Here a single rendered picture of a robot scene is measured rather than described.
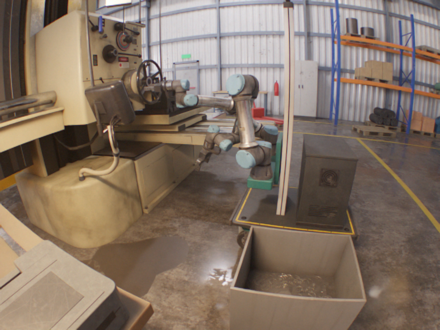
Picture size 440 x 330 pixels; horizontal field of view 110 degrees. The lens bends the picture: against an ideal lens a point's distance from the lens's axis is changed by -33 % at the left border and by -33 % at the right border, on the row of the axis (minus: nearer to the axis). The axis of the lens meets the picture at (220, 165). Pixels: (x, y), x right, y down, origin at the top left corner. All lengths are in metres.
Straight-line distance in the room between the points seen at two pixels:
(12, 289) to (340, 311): 0.96
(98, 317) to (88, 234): 1.77
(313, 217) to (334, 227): 0.17
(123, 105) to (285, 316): 1.17
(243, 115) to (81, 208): 1.41
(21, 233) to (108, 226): 1.45
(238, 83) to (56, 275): 1.13
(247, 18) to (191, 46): 2.56
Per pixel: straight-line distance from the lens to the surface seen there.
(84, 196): 1.88
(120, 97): 1.14
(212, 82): 9.49
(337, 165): 1.45
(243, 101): 1.26
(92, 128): 2.61
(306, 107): 8.43
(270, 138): 1.88
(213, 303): 1.52
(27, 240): 0.64
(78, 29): 1.75
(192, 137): 2.43
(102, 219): 2.00
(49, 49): 2.04
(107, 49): 1.86
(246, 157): 1.26
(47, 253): 0.43
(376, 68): 8.29
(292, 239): 1.20
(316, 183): 1.48
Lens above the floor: 1.25
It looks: 21 degrees down
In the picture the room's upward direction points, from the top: 1 degrees counter-clockwise
